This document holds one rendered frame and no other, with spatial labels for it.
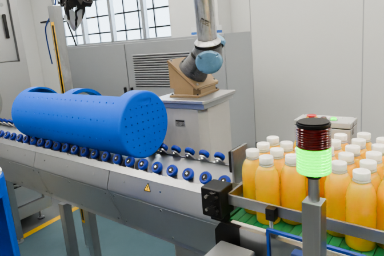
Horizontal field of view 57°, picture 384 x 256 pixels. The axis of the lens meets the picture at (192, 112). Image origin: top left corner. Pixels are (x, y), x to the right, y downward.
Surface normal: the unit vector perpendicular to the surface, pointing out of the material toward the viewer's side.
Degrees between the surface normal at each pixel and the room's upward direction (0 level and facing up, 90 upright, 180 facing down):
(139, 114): 90
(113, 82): 90
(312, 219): 90
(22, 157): 70
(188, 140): 90
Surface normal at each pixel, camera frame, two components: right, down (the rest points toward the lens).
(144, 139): 0.79, 0.06
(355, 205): -0.76, 0.19
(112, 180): -0.60, -0.13
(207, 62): -0.04, 0.65
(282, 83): -0.54, 0.22
